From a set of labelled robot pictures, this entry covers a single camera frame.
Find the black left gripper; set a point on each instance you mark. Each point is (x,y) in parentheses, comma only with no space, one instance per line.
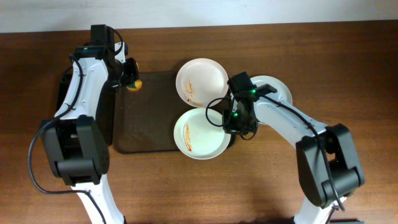
(132,73)

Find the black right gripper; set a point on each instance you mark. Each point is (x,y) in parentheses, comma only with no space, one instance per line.
(239,128)

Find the green and yellow sponge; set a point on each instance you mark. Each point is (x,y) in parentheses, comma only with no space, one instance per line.
(135,84)

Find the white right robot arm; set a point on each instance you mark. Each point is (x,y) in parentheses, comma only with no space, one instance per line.
(329,169)

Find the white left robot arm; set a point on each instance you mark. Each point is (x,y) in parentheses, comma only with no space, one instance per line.
(76,140)

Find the black small tray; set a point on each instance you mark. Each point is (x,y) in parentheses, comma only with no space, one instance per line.
(96,99)

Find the brown large tray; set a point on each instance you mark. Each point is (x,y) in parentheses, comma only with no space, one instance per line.
(144,120)

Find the white plate bottom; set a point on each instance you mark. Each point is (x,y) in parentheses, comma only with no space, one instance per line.
(196,136)

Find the white plate top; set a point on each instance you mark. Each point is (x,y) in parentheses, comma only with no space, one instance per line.
(201,80)

